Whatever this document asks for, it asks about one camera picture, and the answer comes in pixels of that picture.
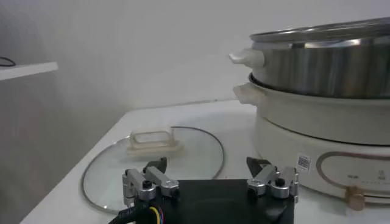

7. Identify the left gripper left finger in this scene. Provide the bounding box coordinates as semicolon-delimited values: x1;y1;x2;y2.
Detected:
122;156;180;208

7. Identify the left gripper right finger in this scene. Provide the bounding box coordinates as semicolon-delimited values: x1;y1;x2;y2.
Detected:
246;156;300;203

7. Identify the perforated steel steamer basket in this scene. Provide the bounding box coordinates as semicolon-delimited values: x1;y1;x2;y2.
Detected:
229;16;390;100

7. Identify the round glass pot lid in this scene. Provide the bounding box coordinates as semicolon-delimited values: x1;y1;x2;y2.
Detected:
81;125;225;214

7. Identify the cream electric cooking pot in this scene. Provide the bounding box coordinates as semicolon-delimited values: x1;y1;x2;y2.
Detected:
233;82;390;211

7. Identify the white side table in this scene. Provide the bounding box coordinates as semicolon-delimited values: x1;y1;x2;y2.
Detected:
0;61;59;82

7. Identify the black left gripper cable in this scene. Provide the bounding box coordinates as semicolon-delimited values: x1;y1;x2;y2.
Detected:
108;205;165;224

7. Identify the black cable loop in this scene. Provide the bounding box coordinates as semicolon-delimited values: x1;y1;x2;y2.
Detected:
0;57;16;68

